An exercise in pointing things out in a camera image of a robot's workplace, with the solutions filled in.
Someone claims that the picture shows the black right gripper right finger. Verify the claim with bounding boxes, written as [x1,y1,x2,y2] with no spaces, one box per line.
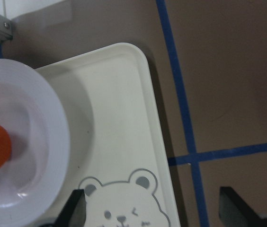
[219,187,266,227]

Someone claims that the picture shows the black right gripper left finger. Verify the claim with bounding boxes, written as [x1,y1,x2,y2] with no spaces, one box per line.
[53,189,86,227]

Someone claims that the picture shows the white round bowl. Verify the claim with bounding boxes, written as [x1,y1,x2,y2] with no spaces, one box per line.
[0,59,70,227]

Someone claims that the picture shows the cream tray with bear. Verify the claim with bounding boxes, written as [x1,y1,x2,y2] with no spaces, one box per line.
[34,43,180,227]

